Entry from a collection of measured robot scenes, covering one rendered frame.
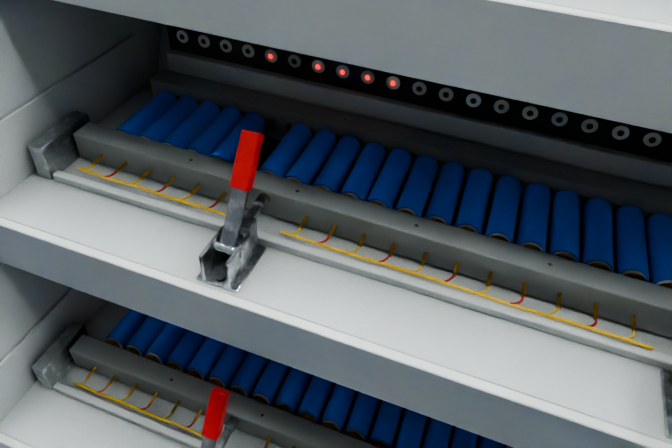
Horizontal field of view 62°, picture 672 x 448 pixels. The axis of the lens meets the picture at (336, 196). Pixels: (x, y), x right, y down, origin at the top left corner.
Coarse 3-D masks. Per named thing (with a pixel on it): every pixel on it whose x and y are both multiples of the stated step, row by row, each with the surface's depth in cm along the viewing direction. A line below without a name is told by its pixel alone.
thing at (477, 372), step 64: (128, 64) 48; (192, 64) 48; (0, 128) 37; (64, 128) 41; (448, 128) 43; (512, 128) 41; (0, 192) 39; (64, 192) 40; (0, 256) 40; (64, 256) 36; (128, 256) 35; (192, 256) 36; (384, 256) 36; (192, 320) 36; (256, 320) 33; (320, 320) 32; (384, 320) 32; (448, 320) 33; (576, 320) 33; (384, 384) 32; (448, 384) 30; (512, 384) 30; (576, 384) 30; (640, 384) 30
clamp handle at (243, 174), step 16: (240, 144) 33; (256, 144) 32; (240, 160) 33; (256, 160) 33; (240, 176) 33; (240, 192) 33; (240, 208) 33; (224, 224) 33; (240, 224) 33; (224, 240) 34; (240, 240) 34
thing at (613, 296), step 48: (96, 144) 41; (144, 144) 40; (192, 192) 38; (288, 192) 37; (384, 240) 36; (432, 240) 34; (480, 240) 34; (528, 288) 34; (576, 288) 32; (624, 288) 32
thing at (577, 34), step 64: (64, 0) 32; (128, 0) 31; (192, 0) 29; (256, 0) 28; (320, 0) 27; (384, 0) 26; (448, 0) 25; (512, 0) 24; (576, 0) 24; (640, 0) 25; (384, 64) 28; (448, 64) 26; (512, 64) 25; (576, 64) 24; (640, 64) 23
